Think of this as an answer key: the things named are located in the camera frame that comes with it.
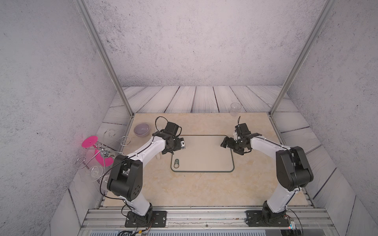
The metal wire glass rack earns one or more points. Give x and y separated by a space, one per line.
108 138

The clear plastic cup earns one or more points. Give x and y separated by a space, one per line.
235 109

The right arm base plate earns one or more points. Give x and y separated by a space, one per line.
262 218

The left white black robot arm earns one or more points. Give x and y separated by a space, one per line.
126 175

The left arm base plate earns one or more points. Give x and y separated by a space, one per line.
153 219

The purple bowl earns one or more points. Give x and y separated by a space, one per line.
142 130

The clear wine glass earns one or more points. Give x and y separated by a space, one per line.
95 173

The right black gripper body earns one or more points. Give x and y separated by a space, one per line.
236 145

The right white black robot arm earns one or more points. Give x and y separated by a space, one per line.
293 172

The white green-edged cutting board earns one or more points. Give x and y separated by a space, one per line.
203 154

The aluminium mounting rail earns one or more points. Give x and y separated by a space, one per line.
305 218

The pink plastic wine glass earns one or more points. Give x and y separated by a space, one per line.
102 153

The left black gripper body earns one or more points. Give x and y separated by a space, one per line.
175 145

